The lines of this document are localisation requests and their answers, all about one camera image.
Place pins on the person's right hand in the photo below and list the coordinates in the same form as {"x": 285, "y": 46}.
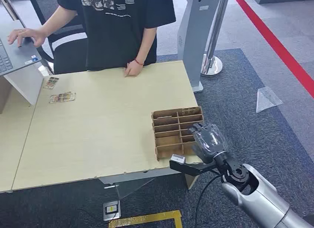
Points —
{"x": 26, "y": 35}

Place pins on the person's left hand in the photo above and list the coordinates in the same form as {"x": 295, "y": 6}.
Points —
{"x": 132, "y": 69}

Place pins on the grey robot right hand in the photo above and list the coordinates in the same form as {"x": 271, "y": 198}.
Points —
{"x": 211, "y": 143}

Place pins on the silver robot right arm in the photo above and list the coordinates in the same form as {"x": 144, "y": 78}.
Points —
{"x": 260, "y": 195}

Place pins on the person's right forearm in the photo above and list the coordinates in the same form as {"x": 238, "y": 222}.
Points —
{"x": 59, "y": 21}

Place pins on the person's left forearm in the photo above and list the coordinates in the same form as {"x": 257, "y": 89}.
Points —
{"x": 147, "y": 44}

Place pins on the person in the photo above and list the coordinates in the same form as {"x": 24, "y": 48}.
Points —
{"x": 117, "y": 34}

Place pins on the wooden slotted card organizer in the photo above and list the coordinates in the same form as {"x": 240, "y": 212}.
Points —
{"x": 169, "y": 135}

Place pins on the small printed card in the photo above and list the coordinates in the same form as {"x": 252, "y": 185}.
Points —
{"x": 51, "y": 82}

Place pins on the long printed card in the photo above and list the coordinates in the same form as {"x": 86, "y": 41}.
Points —
{"x": 62, "y": 97}

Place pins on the grey laptop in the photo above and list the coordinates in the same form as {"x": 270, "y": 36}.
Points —
{"x": 18, "y": 57}

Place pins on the wooden desk leg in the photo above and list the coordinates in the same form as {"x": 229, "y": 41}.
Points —
{"x": 191, "y": 181}

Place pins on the dark blue carpet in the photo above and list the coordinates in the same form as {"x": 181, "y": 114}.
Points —
{"x": 245, "y": 129}

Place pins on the white desk riser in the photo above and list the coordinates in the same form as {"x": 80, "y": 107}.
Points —
{"x": 24, "y": 83}

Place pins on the black office chair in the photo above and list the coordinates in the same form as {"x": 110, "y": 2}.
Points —
{"x": 69, "y": 54}

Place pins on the chrome stanchion pole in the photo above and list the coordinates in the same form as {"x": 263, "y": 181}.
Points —
{"x": 212, "y": 64}

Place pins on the grey kiosk stand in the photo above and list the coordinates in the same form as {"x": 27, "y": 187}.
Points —
{"x": 193, "y": 41}

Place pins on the clear plastic sheet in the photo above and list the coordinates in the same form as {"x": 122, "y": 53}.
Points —
{"x": 266, "y": 99}
{"x": 132, "y": 187}

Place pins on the yellow floor tape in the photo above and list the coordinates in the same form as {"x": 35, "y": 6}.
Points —
{"x": 147, "y": 218}

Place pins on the red floor tape line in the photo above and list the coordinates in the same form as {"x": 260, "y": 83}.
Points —
{"x": 277, "y": 44}

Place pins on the metal floor socket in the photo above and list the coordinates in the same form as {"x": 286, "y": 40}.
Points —
{"x": 111, "y": 210}

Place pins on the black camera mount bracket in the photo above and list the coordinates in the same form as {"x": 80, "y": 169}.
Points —
{"x": 193, "y": 169}

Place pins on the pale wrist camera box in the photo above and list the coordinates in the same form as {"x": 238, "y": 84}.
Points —
{"x": 178, "y": 159}

